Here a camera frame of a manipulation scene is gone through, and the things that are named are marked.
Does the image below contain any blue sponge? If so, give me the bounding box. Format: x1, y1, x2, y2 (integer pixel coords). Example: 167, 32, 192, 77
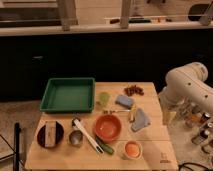
116, 95, 134, 108

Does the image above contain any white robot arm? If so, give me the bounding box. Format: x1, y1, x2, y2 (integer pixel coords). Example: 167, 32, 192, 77
158, 62, 213, 125

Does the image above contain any green plastic tray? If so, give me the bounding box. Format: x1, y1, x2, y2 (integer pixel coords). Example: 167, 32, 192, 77
40, 77, 95, 113

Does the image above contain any blue-grey folded cloth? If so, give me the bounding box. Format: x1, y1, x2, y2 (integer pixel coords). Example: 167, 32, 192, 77
131, 108, 151, 132

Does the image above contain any yellow banana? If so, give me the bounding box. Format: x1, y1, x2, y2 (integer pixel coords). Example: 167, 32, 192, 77
128, 105, 137, 122

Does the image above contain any orange cup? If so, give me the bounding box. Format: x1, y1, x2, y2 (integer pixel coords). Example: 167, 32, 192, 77
123, 141, 142, 160

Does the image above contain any metal spoon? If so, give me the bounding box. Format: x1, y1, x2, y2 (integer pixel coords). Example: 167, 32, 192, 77
103, 110, 130, 114

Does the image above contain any orange bowl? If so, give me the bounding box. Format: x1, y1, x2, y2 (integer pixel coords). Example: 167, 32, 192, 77
93, 115, 122, 142

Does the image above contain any green plastic cup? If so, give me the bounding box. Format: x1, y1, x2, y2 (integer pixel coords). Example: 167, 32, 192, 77
98, 92, 110, 107

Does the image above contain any green cucumber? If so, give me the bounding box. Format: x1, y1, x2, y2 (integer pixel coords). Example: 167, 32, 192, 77
95, 136, 114, 155

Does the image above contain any metal measuring cup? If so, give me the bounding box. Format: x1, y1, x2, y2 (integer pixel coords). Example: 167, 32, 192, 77
68, 130, 83, 147

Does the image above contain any wooden block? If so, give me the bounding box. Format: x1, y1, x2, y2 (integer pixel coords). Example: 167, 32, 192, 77
45, 121, 56, 148

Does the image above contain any dark round plate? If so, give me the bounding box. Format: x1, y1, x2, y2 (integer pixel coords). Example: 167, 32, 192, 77
37, 121, 64, 148

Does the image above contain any black stand pole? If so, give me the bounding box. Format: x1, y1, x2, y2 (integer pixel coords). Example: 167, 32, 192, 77
13, 123, 21, 171

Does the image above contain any black cable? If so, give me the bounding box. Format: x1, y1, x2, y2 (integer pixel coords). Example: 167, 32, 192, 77
177, 161, 210, 171

